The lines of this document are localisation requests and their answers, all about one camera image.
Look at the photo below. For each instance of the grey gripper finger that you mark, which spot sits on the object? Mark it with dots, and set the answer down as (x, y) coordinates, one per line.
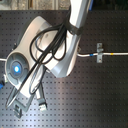
(41, 99)
(18, 109)

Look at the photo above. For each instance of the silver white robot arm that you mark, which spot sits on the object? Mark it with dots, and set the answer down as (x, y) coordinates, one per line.
(44, 47)

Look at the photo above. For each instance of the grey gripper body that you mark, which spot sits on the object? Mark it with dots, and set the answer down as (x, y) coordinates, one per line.
(27, 88)

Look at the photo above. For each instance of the metal cable clip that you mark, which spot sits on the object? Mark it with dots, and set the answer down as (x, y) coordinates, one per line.
(99, 52)

